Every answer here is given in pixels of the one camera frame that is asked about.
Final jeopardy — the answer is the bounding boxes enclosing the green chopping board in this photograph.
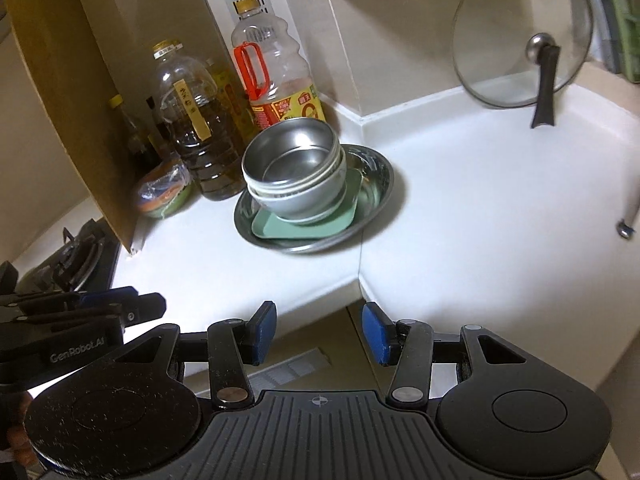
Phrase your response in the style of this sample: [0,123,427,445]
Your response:
[599,0,640,84]

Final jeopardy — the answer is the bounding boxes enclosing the cream bowl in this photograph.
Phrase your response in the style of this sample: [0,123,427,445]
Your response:
[246,152,347,205]
[243,144,347,199]

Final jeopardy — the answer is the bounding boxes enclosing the yellow labelled bottle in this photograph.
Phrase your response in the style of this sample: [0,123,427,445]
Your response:
[207,59,257,147]

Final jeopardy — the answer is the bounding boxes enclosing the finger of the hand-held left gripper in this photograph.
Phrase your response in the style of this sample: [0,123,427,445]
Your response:
[0,285,141,312]
[14,293,167,332]

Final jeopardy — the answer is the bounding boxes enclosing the red handled seasoning bottle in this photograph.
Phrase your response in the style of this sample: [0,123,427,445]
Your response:
[230,0,329,134]

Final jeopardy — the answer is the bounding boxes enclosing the yellow capped dark bottle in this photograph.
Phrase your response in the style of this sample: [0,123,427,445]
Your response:
[109,93,147,172]

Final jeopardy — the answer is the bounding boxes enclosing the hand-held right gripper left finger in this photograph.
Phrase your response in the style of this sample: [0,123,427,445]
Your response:
[114,300,278,409]

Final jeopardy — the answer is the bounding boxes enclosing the black gas stove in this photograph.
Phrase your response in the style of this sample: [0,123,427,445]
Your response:
[9,217,122,294]

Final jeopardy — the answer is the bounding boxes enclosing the green square plate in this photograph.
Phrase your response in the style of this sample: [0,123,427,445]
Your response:
[251,167,362,240]

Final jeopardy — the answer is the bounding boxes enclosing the large clear oil bottle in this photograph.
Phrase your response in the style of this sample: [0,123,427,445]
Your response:
[152,39,249,202]

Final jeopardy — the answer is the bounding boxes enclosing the glass pot lid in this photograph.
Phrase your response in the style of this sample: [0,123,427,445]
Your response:
[452,0,595,129]

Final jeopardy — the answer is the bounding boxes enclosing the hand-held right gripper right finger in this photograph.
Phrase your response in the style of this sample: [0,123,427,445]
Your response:
[362,301,532,406]

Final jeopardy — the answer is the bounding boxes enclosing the cardboard panel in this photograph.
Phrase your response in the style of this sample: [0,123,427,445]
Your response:
[2,0,229,257]

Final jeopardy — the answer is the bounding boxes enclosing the bagged colourful bowls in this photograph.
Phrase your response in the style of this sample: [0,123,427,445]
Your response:
[133,157,195,220]

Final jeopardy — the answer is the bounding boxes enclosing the stainless steel bowl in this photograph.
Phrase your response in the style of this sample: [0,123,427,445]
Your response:
[241,117,341,197]

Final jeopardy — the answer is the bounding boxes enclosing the beige base cabinet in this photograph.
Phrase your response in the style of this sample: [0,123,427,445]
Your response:
[184,304,472,397]

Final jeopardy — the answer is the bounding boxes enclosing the stainless steel basin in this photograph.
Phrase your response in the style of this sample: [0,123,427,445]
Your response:
[233,143,396,255]

